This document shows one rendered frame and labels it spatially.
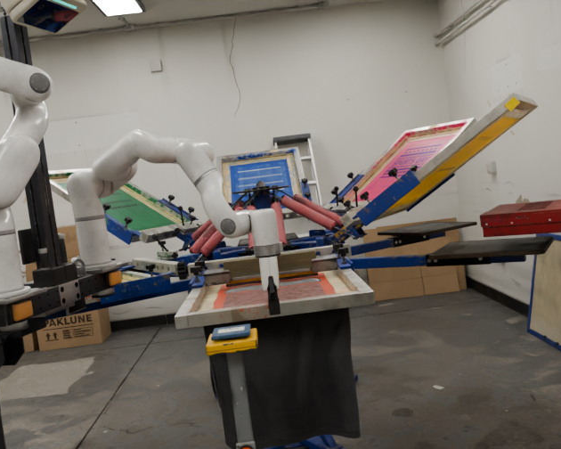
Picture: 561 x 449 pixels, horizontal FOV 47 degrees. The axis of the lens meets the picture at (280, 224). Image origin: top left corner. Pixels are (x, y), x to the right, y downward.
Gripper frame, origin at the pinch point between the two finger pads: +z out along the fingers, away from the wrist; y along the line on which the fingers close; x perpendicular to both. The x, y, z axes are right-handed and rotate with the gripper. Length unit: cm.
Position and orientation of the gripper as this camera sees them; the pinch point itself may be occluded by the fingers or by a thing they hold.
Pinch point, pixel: (274, 306)
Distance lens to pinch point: 188.8
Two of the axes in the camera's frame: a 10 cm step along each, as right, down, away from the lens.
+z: 1.2, 9.9, 0.7
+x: 9.9, -1.2, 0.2
